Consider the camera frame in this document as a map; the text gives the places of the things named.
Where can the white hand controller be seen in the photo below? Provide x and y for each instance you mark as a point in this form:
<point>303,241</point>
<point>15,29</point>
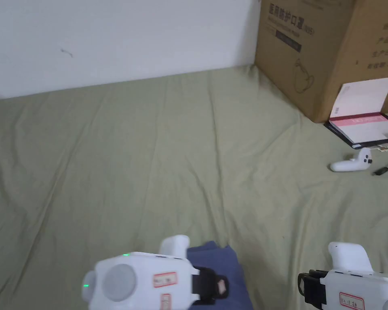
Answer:
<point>349,164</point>

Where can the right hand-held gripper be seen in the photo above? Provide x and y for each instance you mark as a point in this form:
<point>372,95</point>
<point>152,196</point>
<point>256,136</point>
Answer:
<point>359,284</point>

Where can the white booklet with pink stripe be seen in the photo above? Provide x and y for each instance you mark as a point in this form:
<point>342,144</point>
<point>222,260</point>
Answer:
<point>362,129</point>

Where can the black pen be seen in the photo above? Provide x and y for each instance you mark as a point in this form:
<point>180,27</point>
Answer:
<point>386,168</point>

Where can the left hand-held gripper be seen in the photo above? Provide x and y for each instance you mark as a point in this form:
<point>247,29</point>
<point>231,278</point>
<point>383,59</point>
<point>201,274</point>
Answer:
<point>139,277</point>

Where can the bed with pale green sheet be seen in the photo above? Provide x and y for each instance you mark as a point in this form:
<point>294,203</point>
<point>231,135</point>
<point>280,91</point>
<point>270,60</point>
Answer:
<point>148,155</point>

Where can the white paper sheet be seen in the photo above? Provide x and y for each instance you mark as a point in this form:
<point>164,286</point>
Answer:
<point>362,97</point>

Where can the large brown cardboard carton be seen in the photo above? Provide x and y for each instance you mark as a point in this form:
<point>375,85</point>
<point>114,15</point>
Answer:
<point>329,42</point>

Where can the dark blue garment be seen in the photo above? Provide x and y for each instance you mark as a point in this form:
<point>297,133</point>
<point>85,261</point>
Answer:
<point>236,258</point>

